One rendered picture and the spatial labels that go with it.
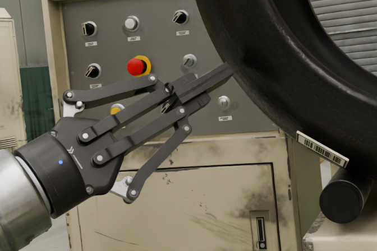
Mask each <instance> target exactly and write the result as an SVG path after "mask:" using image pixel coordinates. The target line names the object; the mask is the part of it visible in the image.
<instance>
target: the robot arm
mask: <svg viewBox="0 0 377 251"><path fill-rule="evenodd" d="M233 75H234V72H233V70H232V69H231V68H230V66H229V64H228V63H227V62H225V63H223V64H221V65H220V66H218V67H217V68H215V69H213V70H211V71H210V72H208V73H206V74H204V75H203V76H201V77H199V78H196V76H195V75H194V73H193V72H190V73H187V74H185V75H184V76H182V77H180V78H178V79H176V80H175V81H173V82H166V83H162V82H161V81H160V80H158V77H157V75H155V74H153V73H151V74H148V75H143V76H140V77H136V78H132V79H129V80H125V81H121V82H117V83H113V84H110V85H106V86H102V87H99V88H95V89H91V90H87V91H83V90H66V91H65V92H64V93H63V96H62V100H61V106H62V107H63V113H62V118H61V119H60V120H59V121H58V122H57V123H56V125H55V126H54V127H53V128H52V129H51V130H50V131H48V132H47V133H45V134H43V135H41V136H39V137H37V138H36V139H34V140H32V141H30V142H28V143H27V144H25V145H23V146H21V147H19V148H17V149H16V150H14V152H13V154H14V155H13V154H12V153H10V152H9V151H8V150H5V149H1V150H0V251H19V250H21V249H22V248H24V247H26V246H27V245H29V244H30V242H31V241H32V240H33V239H35V238H37V237H38V236H39V235H41V234H43V233H44V232H47V231H48V230H49V229H50V228H51V227H52V220H51V218H53V219H56V218H58V217H60V216H61V215H63V214H64V213H66V212H67V211H69V210H71V209H72V208H74V207H76V206H77V205H79V204H81V203H82V202H84V201H85V200H87V199H89V198H90V197H93V196H102V195H105V194H107V193H108V192H110V193H112V194H115V195H117V196H119V197H121V198H123V201H124V203H126V204H132V203H133V202H134V201H135V200H136V199H137V198H138V197H139V195H140V192H141V190H142V188H143V185H144V183H145V181H146V180H147V178H148V177H150V175H151V174H152V173H153V172H154V171H155V170H156V169H157V168H158V167H159V166H160V165H161V164H162V162H163V161H164V160H165V159H166V158H167V157H168V156H169V155H170V154H171V153H172V152H173V151H174V150H175V149H176V148H177V147H178V146H179V145H180V144H181V143H182V142H183V141H184V140H185V138H186V137H187V136H188V135H189V134H190V133H191V132H192V127H191V126H190V125H189V122H188V117H189V116H191V115H192V114H194V113H195V112H197V111H199V110H200V109H202V108H204V107H205V106H206V105H207V104H208V103H209V101H210V100H211V98H210V96H209V95H208V93H210V92H212V91H213V90H215V89H217V88H218V87H220V86H221V85H224V84H225V83H226V82H227V81H228V80H229V79H230V78H231V77H232V76H233ZM147 92H149V93H150V94H148V95H146V96H145V97H143V98H142V99H140V100H138V101H136V102H134V103H133V104H131V105H129V106H127V107H126V108H124V109H122V110H120V111H119V112H117V113H115V114H112V115H110V116H108V117H106V118H105V119H103V120H99V119H90V118H79V117H74V116H75V115H78V114H81V113H82V112H83V110H84V109H90V108H94V107H97V106H101V105H105V104H109V103H112V102H115V101H119V100H123V99H126V98H130V97H133V96H137V95H141V94H144V93H147ZM167 100H168V103H169V105H170V106H171V107H172V109H173V110H171V111H170V112H168V113H167V114H165V115H163V116H161V117H160V118H158V119H156V120H154V121H153V122H151V123H149V124H148V125H146V126H144V127H142V128H141V129H139V130H137V131H136V132H134V133H132V134H131V135H129V136H126V137H124V138H122V139H120V140H117V139H116V138H115V137H114V135H113V134H114V133H115V132H116V131H118V130H119V129H121V128H123V127H124V126H126V125H128V124H130V123H131V122H133V121H135V120H136V119H138V118H140V117H142V116H143V115H145V114H146V113H148V112H150V111H152V110H153V109H155V108H157V107H158V106H160V105H162V104H164V103H165V102H166V101H167ZM173 126H174V130H175V132H174V134H172V135H171V137H170V138H169V139H168V140H167V141H166V142H165V143H164V144H163V145H162V146H161V147H160V148H159V149H158V150H157V151H156V152H155V153H154V155H153V156H152V157H151V158H150V159H149V160H148V161H147V162H146V163H145V164H144V165H143V166H142V167H141V168H140V169H139V170H138V171H137V172H136V174H135V175H134V176H133V177H130V176H126V177H124V178H123V179H122V180H121V181H120V182H115V181H116V178H117V175H118V173H119V170H120V168H121V165H122V163H123V160H124V156H126V155H127V154H129V153H130V152H131V151H133V150H135V149H137V148H138V147H140V146H142V145H143V144H145V143H147V142H148V141H150V140H152V139H153V138H155V137H156V136H158V135H160V134H162V133H163V132H165V131H167V130H168V129H170V128H172V127H173Z"/></svg>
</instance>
